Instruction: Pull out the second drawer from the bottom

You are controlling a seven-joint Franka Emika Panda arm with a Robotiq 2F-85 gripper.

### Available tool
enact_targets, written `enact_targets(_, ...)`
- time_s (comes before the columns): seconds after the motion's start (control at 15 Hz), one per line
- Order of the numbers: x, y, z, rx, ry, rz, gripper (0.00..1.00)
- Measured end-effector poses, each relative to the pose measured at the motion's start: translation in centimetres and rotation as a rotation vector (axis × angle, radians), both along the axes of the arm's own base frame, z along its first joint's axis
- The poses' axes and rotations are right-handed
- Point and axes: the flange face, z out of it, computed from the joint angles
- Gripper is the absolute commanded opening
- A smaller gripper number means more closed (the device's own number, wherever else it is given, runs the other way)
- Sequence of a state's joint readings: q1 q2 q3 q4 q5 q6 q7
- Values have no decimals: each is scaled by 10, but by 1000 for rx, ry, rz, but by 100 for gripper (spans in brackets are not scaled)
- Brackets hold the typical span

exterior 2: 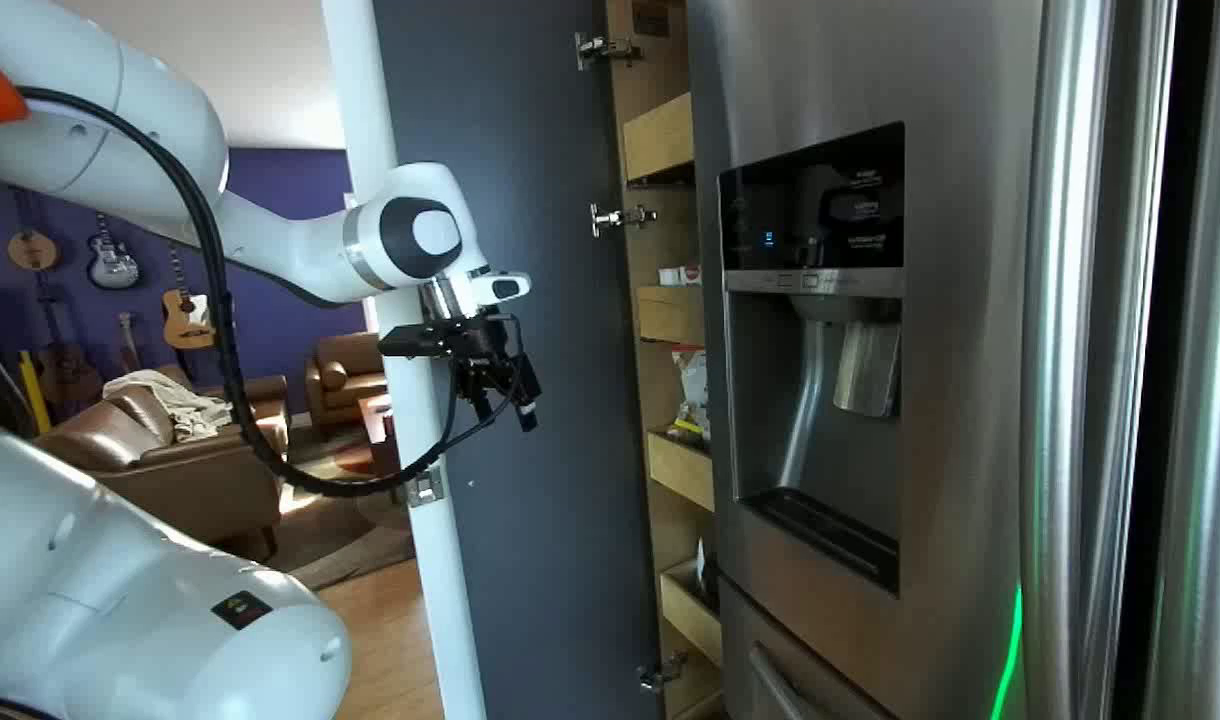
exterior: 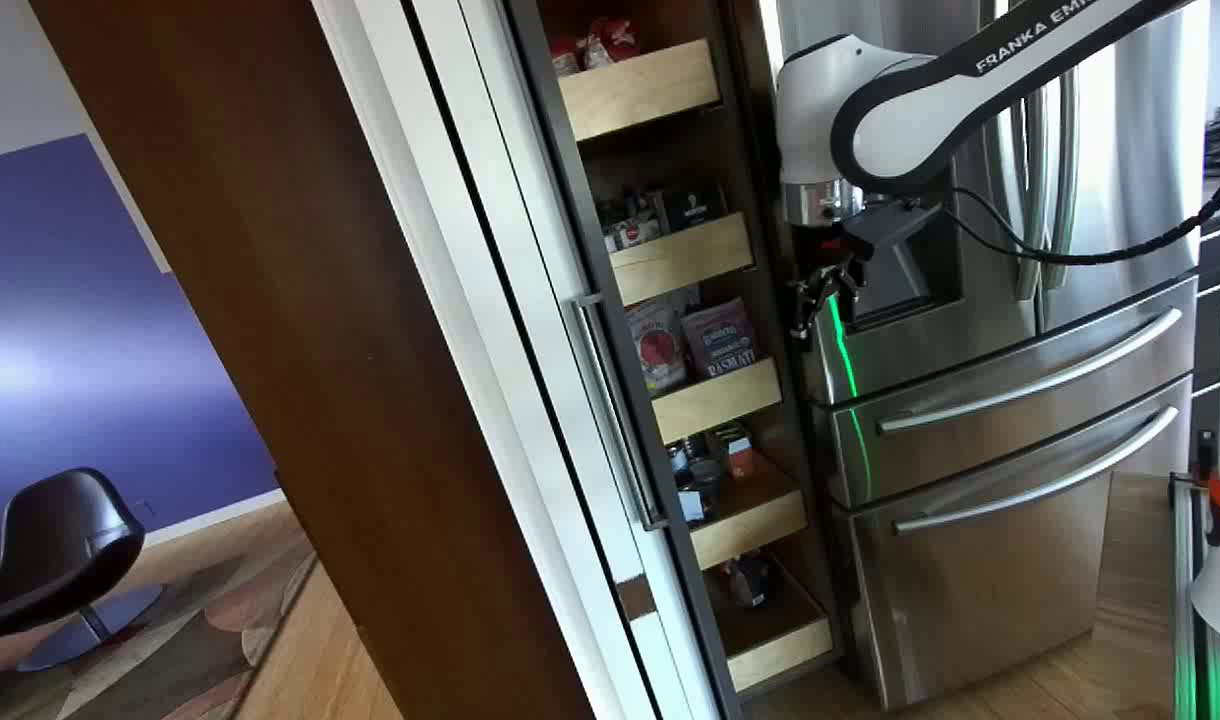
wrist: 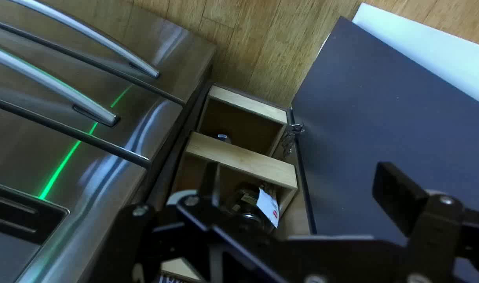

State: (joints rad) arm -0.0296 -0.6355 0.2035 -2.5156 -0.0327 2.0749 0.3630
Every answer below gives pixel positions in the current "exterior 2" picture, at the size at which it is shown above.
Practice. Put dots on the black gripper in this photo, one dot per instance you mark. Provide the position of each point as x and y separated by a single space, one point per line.
481 345

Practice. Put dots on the dark cabinet panel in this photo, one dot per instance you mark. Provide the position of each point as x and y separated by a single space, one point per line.
690 619

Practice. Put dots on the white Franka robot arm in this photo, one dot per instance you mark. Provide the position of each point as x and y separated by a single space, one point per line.
103 105

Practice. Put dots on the light wooden pantry drawer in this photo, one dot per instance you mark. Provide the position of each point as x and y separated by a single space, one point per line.
668 317
680 470
692 697
657 139

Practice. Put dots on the wooden coffee table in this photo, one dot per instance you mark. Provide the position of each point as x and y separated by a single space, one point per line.
379 426

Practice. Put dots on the dark pantry cabinet door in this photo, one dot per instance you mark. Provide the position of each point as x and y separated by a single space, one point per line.
553 534

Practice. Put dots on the brown leather armchair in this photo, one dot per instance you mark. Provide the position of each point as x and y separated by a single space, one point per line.
343 373

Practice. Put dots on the wooden pantry cabinet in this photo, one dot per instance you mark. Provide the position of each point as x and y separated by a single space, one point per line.
619 266

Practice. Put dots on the white snack bag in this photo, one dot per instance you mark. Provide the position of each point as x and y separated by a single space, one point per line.
692 395

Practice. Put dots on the metal cabinet hinge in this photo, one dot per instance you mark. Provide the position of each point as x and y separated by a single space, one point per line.
654 676
593 51
610 219

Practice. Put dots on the small white box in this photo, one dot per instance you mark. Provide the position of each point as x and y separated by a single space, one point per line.
676 276

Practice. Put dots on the brown area rug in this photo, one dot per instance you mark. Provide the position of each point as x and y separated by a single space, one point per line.
343 534

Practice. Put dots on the metal kitchen utensil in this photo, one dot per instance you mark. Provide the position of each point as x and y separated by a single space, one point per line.
703 572

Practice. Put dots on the brown leather sofa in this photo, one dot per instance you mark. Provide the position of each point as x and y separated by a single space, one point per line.
193 485

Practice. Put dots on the beige throw blanket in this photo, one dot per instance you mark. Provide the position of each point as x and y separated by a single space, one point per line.
170 399

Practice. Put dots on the black fridge dispenser panel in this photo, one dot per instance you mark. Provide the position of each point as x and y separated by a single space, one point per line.
821 212

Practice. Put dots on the guitar on floor stand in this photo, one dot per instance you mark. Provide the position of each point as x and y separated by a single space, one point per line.
70 373

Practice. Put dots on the stainless steel refrigerator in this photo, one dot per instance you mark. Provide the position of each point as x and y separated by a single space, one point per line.
954 402

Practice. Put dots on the yellow stand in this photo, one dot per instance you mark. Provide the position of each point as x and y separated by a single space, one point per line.
34 385

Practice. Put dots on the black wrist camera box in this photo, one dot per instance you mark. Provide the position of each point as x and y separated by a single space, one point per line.
414 339

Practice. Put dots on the white door edge post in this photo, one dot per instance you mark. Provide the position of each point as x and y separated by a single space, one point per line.
441 572

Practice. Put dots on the wall-hung acoustic guitar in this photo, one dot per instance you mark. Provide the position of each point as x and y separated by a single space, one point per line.
187 323

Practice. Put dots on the wall-hung electric guitar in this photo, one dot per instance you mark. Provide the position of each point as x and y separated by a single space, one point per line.
113 266

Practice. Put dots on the small wall-hung ukulele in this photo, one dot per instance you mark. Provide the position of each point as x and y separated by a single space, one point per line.
28 251

